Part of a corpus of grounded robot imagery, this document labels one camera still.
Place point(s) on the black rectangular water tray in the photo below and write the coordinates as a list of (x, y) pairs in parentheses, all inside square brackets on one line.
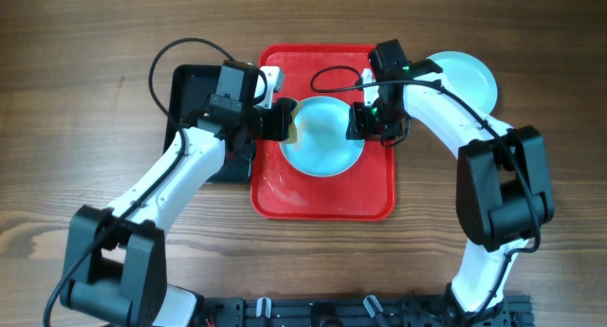
[(191, 84)]

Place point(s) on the light blue plate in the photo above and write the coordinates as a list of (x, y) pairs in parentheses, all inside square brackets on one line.
[(470, 77), (321, 148)]

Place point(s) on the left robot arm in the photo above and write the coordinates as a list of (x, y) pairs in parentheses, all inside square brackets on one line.
[(115, 260)]

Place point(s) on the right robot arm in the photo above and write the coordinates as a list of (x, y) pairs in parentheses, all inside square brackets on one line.
[(503, 188)]

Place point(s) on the red plastic tray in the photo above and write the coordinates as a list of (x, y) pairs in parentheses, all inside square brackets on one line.
[(365, 192)]

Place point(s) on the light blue plate top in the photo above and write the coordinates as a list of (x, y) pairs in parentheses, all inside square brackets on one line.
[(321, 148)]

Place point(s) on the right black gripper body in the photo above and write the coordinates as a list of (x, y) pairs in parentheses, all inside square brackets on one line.
[(376, 121)]

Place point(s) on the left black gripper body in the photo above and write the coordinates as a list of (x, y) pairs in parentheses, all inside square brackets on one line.
[(266, 123)]

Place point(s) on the green yellow sponge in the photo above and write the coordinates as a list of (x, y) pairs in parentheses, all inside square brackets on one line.
[(292, 128)]

